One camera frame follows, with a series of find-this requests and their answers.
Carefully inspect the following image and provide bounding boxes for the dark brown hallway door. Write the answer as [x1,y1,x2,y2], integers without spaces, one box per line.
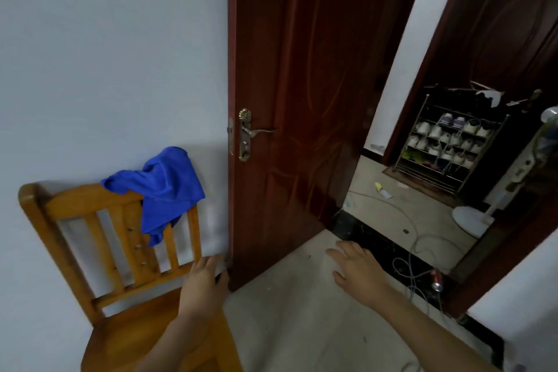
[383,0,558,167]

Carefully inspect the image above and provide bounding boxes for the rows of white shoes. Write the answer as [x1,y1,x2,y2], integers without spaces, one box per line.
[403,112,493,170]

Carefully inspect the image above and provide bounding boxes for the person's left forearm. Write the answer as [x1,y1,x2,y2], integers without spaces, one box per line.
[135,313,219,372]

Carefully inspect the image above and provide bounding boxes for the dark brown door frame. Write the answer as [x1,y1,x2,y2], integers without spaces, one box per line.
[444,192,558,318]

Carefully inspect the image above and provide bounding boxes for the blue cloth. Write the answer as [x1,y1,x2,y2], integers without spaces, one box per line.
[101,146,206,248]

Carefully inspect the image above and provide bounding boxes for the grey floor cable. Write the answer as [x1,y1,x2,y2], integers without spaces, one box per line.
[344,191,474,372]

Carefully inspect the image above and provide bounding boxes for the white standing fan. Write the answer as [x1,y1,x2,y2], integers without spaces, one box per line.
[452,105,558,238]

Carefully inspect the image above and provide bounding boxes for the person's left hand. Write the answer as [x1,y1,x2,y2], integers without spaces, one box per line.
[178,253,231,320]

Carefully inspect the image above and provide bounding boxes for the metal wire shoe rack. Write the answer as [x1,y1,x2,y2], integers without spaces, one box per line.
[392,94,511,196]

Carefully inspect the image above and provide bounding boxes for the dark brown wooden door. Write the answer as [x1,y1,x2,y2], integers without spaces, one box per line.
[226,0,432,292]

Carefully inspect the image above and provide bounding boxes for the wooden chair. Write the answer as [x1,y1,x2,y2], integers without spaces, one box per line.
[18,182,243,372]

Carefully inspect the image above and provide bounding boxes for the metal door handle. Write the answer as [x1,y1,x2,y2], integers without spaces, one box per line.
[237,108,278,163]

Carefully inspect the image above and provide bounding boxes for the person's right hand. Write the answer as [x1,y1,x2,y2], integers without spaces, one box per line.
[324,239,391,309]

